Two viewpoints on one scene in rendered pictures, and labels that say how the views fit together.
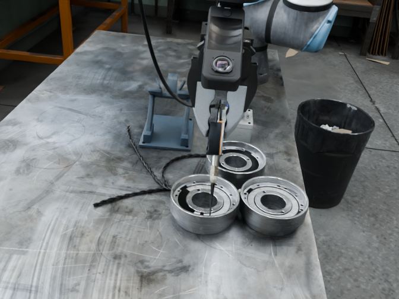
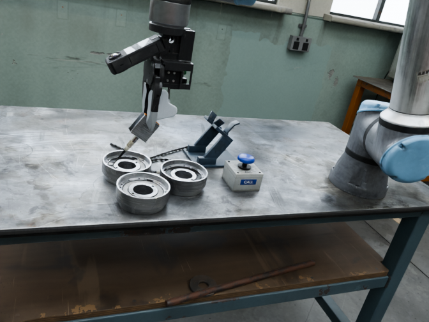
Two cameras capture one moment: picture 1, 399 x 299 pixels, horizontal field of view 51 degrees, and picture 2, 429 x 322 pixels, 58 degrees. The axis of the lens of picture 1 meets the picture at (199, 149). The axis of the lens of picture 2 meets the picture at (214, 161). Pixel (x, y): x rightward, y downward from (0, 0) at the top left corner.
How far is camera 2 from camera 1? 84 cm
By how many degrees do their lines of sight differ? 55
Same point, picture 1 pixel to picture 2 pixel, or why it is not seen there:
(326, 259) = not seen: outside the picture
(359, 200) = not seen: outside the picture
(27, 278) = (48, 137)
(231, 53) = (125, 53)
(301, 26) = (379, 142)
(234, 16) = (152, 40)
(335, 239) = not seen: outside the picture
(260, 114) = (290, 196)
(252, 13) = (362, 120)
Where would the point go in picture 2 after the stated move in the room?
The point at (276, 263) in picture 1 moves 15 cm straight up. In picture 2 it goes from (89, 205) to (93, 132)
